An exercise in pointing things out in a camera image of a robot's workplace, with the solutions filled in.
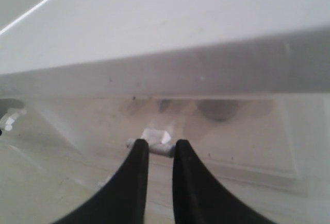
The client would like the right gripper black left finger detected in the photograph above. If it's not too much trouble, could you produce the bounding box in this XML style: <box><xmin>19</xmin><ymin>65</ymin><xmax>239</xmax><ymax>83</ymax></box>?
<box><xmin>55</xmin><ymin>139</ymin><xmax>149</xmax><ymax>223</ymax></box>

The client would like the white plastic drawer cabinet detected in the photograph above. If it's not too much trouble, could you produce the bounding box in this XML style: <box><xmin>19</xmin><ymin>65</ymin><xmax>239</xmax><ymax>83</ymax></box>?
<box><xmin>1</xmin><ymin>0</ymin><xmax>329</xmax><ymax>223</ymax></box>

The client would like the clear drawer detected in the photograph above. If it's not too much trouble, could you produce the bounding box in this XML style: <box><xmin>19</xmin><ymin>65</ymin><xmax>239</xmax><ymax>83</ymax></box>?
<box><xmin>31</xmin><ymin>97</ymin><xmax>308</xmax><ymax>196</ymax></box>

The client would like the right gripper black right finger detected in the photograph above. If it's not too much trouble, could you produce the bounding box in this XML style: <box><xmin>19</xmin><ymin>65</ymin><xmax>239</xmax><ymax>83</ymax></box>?
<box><xmin>172</xmin><ymin>140</ymin><xmax>271</xmax><ymax>224</ymax></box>

